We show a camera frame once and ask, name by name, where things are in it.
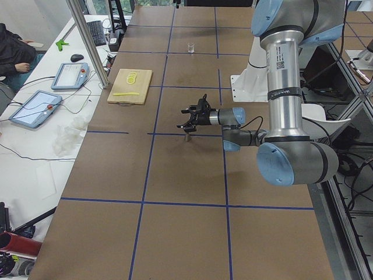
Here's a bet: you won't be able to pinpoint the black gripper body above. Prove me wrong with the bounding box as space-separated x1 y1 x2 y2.
189 108 219 125

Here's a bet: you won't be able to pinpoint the small glass beaker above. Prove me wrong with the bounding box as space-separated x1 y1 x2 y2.
187 43 195 54

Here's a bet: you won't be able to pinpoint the steel jigger measuring cup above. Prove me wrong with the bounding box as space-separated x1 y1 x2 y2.
185 132 191 142

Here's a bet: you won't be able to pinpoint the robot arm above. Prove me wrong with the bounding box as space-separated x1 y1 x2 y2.
181 1 347 186

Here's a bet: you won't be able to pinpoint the wooden cutting board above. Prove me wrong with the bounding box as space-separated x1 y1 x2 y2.
107 69 153 105

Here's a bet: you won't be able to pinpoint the lemon slices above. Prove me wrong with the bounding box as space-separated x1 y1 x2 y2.
126 72 138 85

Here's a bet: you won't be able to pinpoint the yellow plastic knife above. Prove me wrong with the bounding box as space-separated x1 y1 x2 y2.
112 92 140 96

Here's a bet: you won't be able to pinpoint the black desktop box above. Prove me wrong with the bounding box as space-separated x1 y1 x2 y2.
108 30 121 52

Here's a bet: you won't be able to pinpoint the white chair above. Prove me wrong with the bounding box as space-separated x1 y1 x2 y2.
301 103 357 140

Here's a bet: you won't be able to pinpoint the white crumpled cloth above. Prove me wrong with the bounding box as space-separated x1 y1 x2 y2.
52 117 89 158

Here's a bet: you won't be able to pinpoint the black keyboard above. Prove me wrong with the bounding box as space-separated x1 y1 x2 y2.
86 20 106 46

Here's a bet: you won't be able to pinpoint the upper teach pendant tablet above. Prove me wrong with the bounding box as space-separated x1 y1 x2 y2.
51 62 89 90

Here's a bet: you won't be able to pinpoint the teach pendant tablet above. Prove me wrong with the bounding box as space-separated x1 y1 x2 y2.
51 62 89 90
9 90 62 129

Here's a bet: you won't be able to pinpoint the black computer mouse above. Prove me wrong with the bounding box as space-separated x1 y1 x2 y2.
70 54 84 62

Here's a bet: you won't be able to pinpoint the green plastic clamp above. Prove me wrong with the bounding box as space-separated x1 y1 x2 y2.
55 39 69 51

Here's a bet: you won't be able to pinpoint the lower teach pendant tablet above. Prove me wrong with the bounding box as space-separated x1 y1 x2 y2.
9 90 62 129

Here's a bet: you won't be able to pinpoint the seated person in black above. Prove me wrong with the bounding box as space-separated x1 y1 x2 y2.
1 23 42 92

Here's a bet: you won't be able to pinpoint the red cylinder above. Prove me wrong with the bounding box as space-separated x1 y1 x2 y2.
1 232 42 257

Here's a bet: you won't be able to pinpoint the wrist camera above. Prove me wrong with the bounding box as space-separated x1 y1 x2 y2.
196 94 210 111

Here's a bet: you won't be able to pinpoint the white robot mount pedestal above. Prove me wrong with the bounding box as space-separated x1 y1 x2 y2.
231 37 268 102

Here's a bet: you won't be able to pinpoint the aluminium frame post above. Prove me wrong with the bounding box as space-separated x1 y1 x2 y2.
66 0 109 89

